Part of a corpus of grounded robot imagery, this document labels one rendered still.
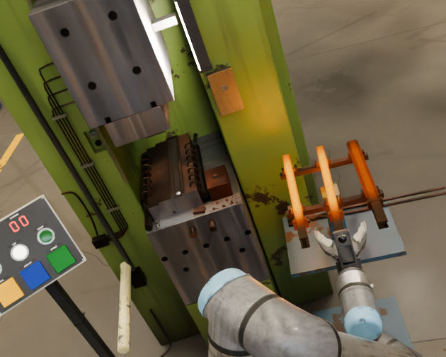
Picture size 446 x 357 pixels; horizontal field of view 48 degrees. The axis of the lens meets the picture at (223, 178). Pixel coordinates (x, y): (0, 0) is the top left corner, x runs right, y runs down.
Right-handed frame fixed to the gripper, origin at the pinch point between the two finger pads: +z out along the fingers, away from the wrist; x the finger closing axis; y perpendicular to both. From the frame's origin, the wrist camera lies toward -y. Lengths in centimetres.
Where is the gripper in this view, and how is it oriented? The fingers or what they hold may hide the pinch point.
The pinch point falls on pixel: (338, 224)
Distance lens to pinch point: 158.1
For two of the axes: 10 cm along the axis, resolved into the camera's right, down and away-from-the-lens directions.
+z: 0.1, -6.2, 7.8
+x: 9.6, -2.2, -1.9
